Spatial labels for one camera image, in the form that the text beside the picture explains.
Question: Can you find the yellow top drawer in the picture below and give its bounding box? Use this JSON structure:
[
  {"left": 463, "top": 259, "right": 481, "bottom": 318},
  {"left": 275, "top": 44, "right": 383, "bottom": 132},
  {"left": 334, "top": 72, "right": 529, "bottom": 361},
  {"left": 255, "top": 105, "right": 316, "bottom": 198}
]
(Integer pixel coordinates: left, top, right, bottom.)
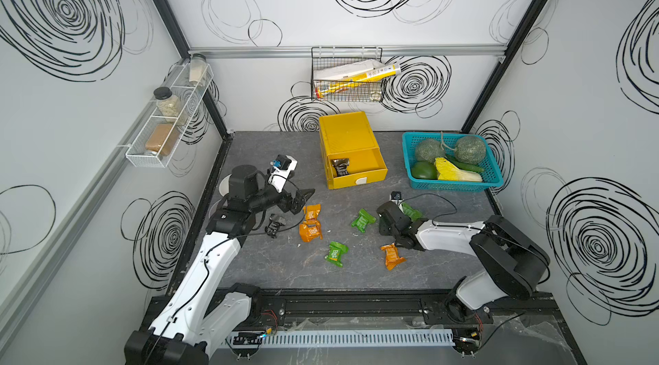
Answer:
[{"left": 324, "top": 148, "right": 388, "bottom": 189}]

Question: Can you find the black camera cable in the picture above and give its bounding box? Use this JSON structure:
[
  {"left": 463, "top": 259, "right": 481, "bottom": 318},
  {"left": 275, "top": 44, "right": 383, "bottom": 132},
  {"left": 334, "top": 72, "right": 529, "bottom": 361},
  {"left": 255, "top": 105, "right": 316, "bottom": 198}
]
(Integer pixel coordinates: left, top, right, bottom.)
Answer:
[{"left": 401, "top": 192, "right": 460, "bottom": 223}]

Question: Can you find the green cucumber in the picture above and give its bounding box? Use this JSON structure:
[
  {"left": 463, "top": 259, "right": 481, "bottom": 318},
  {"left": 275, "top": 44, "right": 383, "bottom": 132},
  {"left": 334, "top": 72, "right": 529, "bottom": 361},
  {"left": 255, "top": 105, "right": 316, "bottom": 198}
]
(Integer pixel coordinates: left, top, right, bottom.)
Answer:
[{"left": 446, "top": 155, "right": 485, "bottom": 174}]

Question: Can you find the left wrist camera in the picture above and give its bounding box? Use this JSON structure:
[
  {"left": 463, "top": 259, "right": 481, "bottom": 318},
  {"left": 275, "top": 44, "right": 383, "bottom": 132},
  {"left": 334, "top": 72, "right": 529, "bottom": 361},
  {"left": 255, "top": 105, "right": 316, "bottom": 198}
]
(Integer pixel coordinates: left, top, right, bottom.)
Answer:
[{"left": 268, "top": 154, "right": 298, "bottom": 193}]

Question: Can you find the orange cookie packet right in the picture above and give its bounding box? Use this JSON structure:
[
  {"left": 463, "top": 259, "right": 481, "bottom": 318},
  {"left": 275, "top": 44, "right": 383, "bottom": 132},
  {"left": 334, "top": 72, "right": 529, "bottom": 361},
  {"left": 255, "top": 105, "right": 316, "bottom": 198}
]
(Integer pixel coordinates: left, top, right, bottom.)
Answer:
[{"left": 380, "top": 243, "right": 407, "bottom": 271}]

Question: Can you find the yellow drawer cabinet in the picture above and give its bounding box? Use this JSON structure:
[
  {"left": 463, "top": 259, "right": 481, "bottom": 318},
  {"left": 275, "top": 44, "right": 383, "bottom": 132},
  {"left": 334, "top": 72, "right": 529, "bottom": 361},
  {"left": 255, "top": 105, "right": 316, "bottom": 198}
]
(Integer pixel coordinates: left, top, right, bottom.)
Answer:
[{"left": 319, "top": 111, "right": 380, "bottom": 163}]

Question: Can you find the white slotted cable duct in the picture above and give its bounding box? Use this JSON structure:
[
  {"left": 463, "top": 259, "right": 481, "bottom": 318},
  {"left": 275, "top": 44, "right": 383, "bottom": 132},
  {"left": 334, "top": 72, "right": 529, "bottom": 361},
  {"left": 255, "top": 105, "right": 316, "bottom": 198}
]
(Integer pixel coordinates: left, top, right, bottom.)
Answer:
[{"left": 221, "top": 329, "right": 455, "bottom": 350}]

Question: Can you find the left green melon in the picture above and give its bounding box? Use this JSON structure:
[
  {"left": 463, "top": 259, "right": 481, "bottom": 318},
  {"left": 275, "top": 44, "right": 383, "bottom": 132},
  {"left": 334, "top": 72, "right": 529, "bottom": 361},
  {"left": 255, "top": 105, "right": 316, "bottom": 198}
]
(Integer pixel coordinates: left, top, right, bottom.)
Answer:
[{"left": 415, "top": 139, "right": 446, "bottom": 164}]

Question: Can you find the teal plastic basket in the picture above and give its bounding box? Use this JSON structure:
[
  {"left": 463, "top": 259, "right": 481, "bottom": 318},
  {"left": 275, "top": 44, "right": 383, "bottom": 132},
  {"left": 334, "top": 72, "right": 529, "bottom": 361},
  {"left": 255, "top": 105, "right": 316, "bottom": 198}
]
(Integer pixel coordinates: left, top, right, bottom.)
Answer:
[{"left": 402, "top": 132, "right": 504, "bottom": 192}]

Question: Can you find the black cookie packet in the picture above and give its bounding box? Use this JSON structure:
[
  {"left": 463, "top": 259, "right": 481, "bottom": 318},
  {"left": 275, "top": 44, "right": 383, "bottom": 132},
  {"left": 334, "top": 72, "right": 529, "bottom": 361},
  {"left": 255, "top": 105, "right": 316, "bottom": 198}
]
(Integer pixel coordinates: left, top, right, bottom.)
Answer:
[
  {"left": 331, "top": 158, "right": 350, "bottom": 177},
  {"left": 264, "top": 214, "right": 287, "bottom": 239}
]

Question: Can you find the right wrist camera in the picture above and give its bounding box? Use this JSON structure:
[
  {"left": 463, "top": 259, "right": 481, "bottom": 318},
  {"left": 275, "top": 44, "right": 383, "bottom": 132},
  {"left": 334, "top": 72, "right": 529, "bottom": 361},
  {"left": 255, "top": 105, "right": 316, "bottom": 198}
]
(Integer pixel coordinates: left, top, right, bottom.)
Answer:
[{"left": 391, "top": 191, "right": 403, "bottom": 205}]

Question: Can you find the green melon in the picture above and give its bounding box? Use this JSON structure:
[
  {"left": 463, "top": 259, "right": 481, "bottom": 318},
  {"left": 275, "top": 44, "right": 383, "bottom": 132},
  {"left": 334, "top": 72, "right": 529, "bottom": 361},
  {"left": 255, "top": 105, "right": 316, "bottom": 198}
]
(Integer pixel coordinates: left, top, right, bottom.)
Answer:
[
  {"left": 454, "top": 135, "right": 487, "bottom": 165},
  {"left": 415, "top": 139, "right": 446, "bottom": 164}
]

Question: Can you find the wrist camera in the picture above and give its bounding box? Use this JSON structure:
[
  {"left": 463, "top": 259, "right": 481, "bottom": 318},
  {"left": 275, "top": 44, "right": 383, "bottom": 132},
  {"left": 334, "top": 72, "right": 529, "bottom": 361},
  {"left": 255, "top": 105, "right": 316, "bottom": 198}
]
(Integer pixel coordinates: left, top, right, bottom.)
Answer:
[
  {"left": 391, "top": 191, "right": 403, "bottom": 205},
  {"left": 268, "top": 154, "right": 298, "bottom": 193}
]

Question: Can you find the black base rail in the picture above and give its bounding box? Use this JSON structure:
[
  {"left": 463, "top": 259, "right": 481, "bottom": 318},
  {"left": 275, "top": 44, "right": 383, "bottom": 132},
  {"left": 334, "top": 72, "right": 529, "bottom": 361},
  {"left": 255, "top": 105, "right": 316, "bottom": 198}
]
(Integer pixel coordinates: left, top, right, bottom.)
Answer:
[{"left": 237, "top": 289, "right": 559, "bottom": 331}]

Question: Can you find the yellow white package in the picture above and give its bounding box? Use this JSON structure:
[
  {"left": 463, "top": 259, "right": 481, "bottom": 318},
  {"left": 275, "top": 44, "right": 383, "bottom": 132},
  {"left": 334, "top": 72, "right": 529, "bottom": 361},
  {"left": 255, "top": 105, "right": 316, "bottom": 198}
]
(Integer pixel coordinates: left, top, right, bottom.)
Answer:
[{"left": 312, "top": 59, "right": 402, "bottom": 100}]

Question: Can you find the clear jar far shelf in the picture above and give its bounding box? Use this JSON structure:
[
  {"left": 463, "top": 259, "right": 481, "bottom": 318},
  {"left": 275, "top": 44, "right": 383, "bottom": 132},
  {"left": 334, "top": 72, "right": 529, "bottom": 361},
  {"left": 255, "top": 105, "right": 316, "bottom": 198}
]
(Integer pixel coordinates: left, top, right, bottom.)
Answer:
[{"left": 189, "top": 54, "right": 208, "bottom": 85}]

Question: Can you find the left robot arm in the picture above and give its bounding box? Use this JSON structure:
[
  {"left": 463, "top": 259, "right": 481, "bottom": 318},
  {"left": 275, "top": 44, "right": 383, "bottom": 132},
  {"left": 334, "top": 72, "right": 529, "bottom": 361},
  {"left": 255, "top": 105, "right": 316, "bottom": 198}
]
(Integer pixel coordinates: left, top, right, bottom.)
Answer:
[{"left": 125, "top": 155, "right": 315, "bottom": 364}]

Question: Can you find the orange cookie packet large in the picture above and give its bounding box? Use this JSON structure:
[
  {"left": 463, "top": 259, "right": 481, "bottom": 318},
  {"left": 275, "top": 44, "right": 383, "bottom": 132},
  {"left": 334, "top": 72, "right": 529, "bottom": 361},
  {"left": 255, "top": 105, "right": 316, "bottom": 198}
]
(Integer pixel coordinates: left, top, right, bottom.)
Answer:
[{"left": 299, "top": 219, "right": 323, "bottom": 243}]

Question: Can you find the white wire wall shelf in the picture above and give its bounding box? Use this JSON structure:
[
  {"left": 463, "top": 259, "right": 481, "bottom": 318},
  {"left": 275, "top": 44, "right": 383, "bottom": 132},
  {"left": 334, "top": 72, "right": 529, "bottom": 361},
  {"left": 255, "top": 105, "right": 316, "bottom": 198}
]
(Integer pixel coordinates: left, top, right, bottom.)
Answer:
[{"left": 125, "top": 56, "right": 214, "bottom": 169}]

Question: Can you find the yellow white cabbage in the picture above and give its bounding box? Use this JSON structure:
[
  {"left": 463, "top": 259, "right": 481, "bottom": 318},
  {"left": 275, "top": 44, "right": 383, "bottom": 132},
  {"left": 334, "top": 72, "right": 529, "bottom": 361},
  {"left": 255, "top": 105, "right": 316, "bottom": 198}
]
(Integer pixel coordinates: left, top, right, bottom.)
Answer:
[{"left": 434, "top": 157, "right": 482, "bottom": 183}]

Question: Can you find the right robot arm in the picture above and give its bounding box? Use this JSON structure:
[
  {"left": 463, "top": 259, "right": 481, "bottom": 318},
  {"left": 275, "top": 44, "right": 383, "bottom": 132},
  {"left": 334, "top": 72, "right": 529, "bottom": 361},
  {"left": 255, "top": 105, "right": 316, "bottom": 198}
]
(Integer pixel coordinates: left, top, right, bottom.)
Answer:
[{"left": 377, "top": 201, "right": 550, "bottom": 323}]

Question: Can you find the black wire wall basket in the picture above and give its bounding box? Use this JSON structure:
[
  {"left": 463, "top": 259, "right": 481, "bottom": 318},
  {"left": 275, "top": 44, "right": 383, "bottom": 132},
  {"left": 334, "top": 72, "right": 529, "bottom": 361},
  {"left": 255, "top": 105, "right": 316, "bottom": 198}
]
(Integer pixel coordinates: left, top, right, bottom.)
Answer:
[{"left": 311, "top": 46, "right": 384, "bottom": 103}]

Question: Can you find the black lid spice jar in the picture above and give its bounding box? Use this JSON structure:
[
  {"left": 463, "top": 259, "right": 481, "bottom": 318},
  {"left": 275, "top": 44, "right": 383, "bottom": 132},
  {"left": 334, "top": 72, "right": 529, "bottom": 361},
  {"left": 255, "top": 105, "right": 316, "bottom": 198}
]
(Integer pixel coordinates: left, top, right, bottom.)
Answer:
[{"left": 153, "top": 86, "right": 187, "bottom": 126}]

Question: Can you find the orange cookie packet upper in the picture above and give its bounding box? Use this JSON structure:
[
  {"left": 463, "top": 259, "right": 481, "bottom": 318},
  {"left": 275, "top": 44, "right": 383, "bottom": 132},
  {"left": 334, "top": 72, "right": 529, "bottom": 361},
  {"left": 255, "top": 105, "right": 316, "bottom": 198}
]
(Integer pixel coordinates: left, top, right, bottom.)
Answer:
[{"left": 304, "top": 204, "right": 322, "bottom": 222}]

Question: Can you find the right green melon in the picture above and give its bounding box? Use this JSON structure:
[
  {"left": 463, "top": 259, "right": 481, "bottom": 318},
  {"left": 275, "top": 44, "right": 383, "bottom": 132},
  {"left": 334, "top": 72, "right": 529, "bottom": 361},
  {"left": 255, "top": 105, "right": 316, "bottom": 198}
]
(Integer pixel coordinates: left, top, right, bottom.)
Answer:
[{"left": 454, "top": 135, "right": 487, "bottom": 165}]

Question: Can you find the green cookie packet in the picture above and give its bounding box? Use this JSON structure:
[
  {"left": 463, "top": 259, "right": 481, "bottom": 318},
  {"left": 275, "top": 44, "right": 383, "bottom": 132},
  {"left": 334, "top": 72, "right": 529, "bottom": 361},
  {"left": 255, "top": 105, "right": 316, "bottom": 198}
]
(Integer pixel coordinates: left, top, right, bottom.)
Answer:
[
  {"left": 400, "top": 202, "right": 423, "bottom": 222},
  {"left": 351, "top": 209, "right": 376, "bottom": 233},
  {"left": 325, "top": 242, "right": 349, "bottom": 267}
]

